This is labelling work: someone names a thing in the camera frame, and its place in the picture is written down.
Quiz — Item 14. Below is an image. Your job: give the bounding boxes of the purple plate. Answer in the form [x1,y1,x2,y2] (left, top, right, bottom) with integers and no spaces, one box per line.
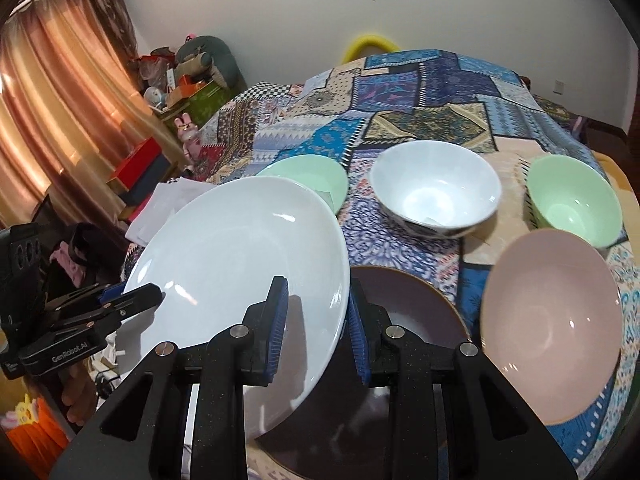
[247,266,469,479]

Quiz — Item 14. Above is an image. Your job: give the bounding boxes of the mint green bowl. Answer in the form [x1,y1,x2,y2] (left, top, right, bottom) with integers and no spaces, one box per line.
[526,155,623,249]

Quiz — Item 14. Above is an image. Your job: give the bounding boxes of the red box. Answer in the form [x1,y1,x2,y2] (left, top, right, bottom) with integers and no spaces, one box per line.
[106,138,162,193]

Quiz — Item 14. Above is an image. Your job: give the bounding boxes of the green cardboard box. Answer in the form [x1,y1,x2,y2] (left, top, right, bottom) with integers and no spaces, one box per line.
[160,81,235,132]

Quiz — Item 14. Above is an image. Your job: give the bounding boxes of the white wall socket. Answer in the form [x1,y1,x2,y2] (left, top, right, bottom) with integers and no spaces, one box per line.
[553,80,565,96]

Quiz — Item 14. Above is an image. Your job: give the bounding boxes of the white plate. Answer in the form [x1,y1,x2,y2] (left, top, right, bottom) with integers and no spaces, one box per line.
[116,177,349,439]

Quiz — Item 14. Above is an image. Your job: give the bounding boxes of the pink bunny toy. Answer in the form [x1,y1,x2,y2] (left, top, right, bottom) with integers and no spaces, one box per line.
[174,112,200,162]

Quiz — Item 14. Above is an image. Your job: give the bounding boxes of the grey plush toy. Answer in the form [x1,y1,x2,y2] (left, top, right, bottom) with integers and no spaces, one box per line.
[174,36,240,89]

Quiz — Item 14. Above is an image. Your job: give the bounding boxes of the white folded paper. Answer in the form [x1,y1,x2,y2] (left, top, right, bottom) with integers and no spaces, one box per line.
[125,178,214,247]

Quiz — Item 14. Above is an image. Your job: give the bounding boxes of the patchwork patterned tablecloth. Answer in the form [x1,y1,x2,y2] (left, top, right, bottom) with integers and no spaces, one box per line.
[188,50,639,478]

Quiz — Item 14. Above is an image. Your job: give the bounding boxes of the pink bowl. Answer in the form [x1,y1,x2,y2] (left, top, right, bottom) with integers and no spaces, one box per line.
[480,229,623,425]

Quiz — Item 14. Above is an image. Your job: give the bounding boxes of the person left hand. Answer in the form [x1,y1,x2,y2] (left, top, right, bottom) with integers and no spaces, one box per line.
[61,362,98,426]

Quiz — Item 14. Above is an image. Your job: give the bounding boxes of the mint green plate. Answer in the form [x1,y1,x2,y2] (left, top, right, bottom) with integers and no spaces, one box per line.
[258,154,349,214]

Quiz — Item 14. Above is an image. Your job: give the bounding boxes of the white patterned bowl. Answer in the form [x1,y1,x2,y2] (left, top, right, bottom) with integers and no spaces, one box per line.
[368,140,502,240]

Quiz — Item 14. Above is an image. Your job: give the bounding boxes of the orange pink curtain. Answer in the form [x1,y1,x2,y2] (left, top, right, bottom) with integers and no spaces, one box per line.
[1,0,186,231]

